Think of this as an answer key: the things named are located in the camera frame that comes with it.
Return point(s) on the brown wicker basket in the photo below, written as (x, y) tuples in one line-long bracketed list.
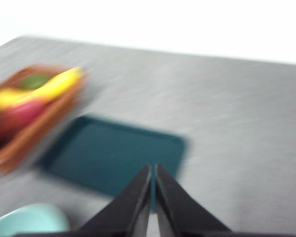
[(47, 123)]

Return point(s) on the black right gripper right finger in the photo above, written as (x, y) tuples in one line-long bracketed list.
[(177, 212)]

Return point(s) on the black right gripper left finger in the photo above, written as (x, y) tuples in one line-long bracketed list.
[(128, 209)]

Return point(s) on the red apple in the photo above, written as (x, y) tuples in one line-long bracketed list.
[(22, 118)]

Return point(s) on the green fruit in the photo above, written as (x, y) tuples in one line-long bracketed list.
[(35, 81)]

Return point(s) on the black tray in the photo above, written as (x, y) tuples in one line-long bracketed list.
[(108, 153)]

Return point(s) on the yellow banana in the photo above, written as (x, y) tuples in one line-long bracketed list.
[(51, 86)]

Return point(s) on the teal bowl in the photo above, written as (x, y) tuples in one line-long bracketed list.
[(29, 222)]

